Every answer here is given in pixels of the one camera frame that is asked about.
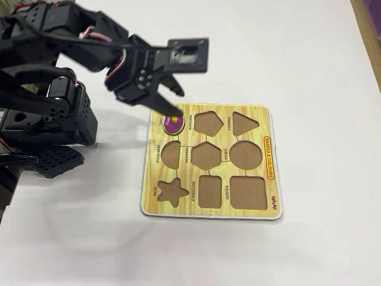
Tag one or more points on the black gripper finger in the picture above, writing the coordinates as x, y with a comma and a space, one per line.
175, 88
165, 105

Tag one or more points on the purple oval piece yellow pin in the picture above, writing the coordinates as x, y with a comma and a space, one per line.
172, 128

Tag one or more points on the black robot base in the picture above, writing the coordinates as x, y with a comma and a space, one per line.
29, 125

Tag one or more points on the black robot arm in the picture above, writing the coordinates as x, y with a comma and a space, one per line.
59, 35

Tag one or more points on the wooden shape puzzle board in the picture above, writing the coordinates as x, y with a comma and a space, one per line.
268, 119

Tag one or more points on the purple plastic object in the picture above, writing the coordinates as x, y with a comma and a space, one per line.
377, 18

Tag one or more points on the black grid table clamp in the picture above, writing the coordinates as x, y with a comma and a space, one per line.
56, 162

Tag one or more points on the glossy black curved bar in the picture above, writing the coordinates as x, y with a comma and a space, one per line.
18, 159

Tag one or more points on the tan wooden edge strip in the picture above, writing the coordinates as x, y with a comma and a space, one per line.
364, 18

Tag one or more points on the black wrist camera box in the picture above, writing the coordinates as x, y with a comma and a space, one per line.
190, 56

